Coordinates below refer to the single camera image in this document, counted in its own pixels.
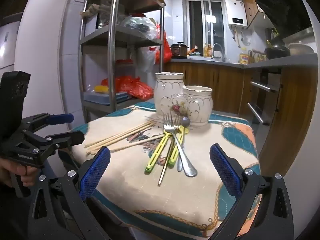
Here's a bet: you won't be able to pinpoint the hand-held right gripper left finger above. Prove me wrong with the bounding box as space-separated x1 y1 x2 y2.
27 146 118 240

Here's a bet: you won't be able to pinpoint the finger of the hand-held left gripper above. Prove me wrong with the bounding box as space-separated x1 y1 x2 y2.
24 131 85 155
21 113 74 133

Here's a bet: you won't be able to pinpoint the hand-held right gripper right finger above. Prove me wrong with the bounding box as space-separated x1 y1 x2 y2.
209 144 294 240

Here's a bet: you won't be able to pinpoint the wooden chopstick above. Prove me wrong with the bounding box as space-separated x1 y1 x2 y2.
109 134 166 153
86 123 156 153
89 126 157 155
84 120 154 148

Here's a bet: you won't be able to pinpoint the cream ceramic double utensil holder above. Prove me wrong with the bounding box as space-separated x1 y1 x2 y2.
154 72 213 126

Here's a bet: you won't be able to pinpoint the person's left hand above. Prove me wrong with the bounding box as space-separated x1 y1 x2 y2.
0 158 40 188

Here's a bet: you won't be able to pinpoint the blue plastic tray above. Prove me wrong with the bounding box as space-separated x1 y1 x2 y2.
83 91 130 105

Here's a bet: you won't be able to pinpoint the printed tablecloth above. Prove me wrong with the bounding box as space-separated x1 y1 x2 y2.
59 102 262 238

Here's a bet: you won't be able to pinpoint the white refrigerator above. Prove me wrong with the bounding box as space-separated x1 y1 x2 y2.
0 20 22 73

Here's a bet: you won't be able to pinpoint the steel spoon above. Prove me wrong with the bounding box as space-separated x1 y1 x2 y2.
177 117 191 172

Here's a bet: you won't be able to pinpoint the large red plastic bag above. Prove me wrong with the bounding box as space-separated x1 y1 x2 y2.
101 76 154 100

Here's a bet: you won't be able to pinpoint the red-lidded clear container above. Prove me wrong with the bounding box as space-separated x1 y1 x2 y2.
117 59 135 77

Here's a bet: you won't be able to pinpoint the wooden kitchen counter cabinets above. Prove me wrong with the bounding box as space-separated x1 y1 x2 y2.
162 54 320 180

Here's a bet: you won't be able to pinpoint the built-in oven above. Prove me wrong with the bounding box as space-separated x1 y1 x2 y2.
246 69 284 125

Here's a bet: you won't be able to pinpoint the stainless steel shelving rack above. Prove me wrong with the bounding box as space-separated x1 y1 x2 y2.
79 0 167 124

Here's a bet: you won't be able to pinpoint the white plastic bag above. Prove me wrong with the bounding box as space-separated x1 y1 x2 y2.
137 47 157 74

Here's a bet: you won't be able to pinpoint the steel faucet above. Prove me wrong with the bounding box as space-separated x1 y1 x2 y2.
212 43 225 62

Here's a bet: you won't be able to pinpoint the clear plastic bag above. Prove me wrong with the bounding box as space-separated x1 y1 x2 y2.
119 16 159 40

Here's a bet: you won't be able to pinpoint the small red plastic bag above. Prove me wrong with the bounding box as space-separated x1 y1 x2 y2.
149 24 173 64

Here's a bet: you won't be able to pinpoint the black wok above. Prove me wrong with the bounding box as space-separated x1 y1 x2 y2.
264 40 291 60

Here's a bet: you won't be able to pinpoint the white cooking pot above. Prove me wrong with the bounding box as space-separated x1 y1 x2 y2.
287 42 315 56

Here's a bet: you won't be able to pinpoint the kitchen window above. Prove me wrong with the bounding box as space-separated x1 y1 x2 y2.
185 0 225 57

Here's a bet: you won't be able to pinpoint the white water heater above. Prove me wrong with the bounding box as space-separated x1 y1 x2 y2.
225 0 248 28

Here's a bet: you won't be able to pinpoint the black range hood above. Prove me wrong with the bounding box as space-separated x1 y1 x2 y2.
255 0 313 35

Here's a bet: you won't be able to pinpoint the wide-handled steel fork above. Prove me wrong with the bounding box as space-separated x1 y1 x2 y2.
171 114 198 177

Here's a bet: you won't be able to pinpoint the yellow-green handled fork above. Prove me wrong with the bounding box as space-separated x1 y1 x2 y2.
144 124 175 174
167 127 190 167

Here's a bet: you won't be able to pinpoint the thin-handled steel fork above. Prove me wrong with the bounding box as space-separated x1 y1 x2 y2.
157 114 174 187

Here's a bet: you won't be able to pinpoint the wooden wall cabinets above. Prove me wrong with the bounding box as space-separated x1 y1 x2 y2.
242 0 265 28

